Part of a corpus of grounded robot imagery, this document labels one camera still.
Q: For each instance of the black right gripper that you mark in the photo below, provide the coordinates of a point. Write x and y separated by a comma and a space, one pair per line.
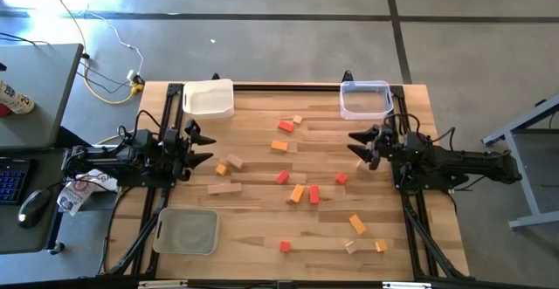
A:
382, 147

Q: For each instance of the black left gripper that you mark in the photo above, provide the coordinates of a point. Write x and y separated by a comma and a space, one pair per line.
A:
179, 149

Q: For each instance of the orange wooden cube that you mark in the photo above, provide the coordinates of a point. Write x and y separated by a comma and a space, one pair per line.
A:
381, 245
221, 169

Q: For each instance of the red wooden cube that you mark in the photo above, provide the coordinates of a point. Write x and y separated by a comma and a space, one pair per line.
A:
285, 246
341, 178

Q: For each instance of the long natural wooden block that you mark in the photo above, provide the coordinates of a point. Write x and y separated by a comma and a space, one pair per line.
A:
224, 188

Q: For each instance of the long red wooden block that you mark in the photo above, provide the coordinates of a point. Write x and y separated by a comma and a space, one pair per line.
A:
314, 194

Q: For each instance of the natural wooden cube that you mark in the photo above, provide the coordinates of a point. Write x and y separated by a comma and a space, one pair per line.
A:
350, 247
297, 119

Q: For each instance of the long orange wooden block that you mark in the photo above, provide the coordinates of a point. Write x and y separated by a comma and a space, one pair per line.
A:
296, 194

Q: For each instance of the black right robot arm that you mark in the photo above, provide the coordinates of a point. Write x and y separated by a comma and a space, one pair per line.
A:
458, 162

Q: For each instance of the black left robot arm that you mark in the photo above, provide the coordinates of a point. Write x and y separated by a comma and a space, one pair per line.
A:
131, 156

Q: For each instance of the clear plastic bin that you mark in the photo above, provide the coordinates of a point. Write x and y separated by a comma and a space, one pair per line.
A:
366, 100

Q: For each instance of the white opaque plastic bin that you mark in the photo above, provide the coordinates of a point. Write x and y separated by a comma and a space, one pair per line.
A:
209, 99

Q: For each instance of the grey translucent plastic bin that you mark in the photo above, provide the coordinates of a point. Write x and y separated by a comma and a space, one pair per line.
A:
187, 231

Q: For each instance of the white power adapter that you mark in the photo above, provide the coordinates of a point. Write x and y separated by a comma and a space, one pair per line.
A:
131, 76

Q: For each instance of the crumpled printed paper bag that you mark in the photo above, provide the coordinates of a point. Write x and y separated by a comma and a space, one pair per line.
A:
78, 193

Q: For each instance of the grey desk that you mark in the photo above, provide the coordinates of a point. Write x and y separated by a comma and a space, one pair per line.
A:
39, 88

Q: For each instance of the black computer mouse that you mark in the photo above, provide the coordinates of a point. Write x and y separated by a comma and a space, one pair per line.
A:
32, 208

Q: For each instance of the white printed bottle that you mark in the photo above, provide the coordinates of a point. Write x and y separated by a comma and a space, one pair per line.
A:
16, 101

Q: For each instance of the black backlit keyboard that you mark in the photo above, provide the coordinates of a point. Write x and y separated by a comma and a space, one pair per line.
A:
12, 180

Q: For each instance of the black aluminium table frame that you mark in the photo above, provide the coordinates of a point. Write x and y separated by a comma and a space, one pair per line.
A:
284, 87

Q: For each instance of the silver metal bracket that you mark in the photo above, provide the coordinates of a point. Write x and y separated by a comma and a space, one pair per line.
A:
162, 284
407, 285

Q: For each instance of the grey metal stand frame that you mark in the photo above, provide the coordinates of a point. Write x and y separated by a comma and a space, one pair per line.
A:
519, 167

